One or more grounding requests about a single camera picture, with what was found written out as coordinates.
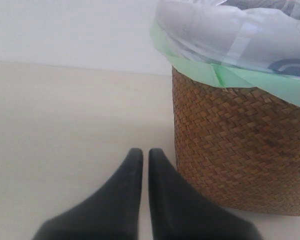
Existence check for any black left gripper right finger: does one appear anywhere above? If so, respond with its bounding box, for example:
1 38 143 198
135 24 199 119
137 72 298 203
148 148 260 240

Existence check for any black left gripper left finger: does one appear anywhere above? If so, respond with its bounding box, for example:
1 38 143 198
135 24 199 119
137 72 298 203
33 148 143 240

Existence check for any woven brown wicker basket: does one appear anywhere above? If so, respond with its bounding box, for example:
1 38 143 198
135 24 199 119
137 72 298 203
172 69 300 216

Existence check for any white plastic bin liner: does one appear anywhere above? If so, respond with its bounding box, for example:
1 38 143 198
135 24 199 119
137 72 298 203
150 0 300 107

